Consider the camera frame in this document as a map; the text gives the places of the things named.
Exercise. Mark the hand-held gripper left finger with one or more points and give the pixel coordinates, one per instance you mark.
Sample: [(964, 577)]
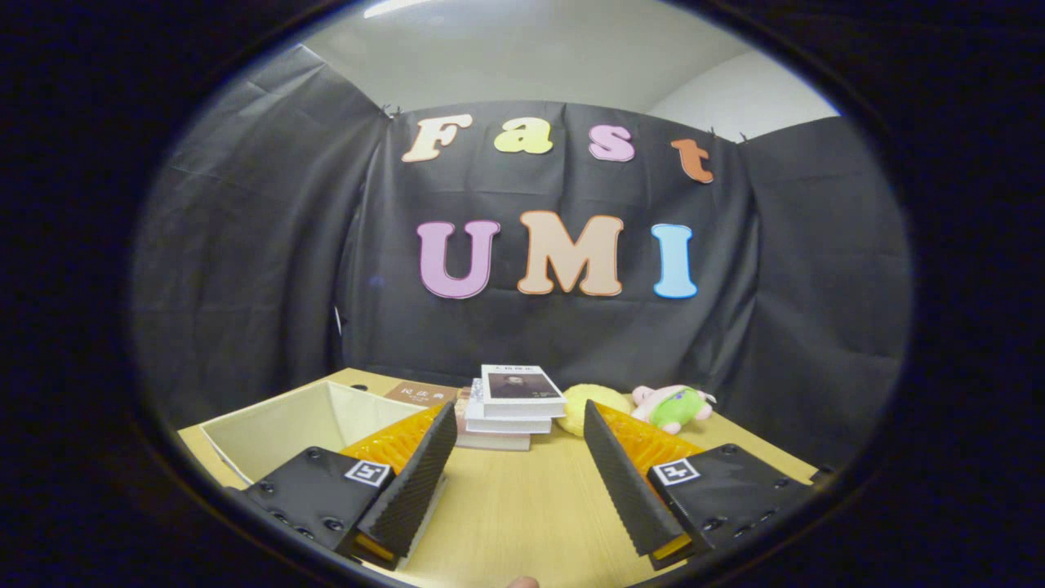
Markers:
[(420, 482)]

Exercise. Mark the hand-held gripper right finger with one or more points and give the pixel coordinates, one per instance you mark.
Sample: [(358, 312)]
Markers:
[(624, 482)]

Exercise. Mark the grey fabric storage box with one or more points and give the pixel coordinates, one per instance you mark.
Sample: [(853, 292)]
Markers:
[(277, 425)]

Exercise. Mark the brown cover book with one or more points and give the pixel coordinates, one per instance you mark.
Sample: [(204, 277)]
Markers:
[(420, 394)]

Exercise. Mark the pink plush toy green shorts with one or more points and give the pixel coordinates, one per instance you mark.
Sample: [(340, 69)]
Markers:
[(678, 408)]

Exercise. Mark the yellow plush toy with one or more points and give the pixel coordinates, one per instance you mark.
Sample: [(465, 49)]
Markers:
[(575, 404)]

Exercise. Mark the white paperback book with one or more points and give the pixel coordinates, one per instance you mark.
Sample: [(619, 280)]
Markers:
[(506, 425)]

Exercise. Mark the black table clamp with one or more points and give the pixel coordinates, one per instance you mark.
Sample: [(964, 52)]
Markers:
[(821, 474)]

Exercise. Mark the black backdrop cloth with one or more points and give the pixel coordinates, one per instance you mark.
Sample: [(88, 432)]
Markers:
[(245, 245)]

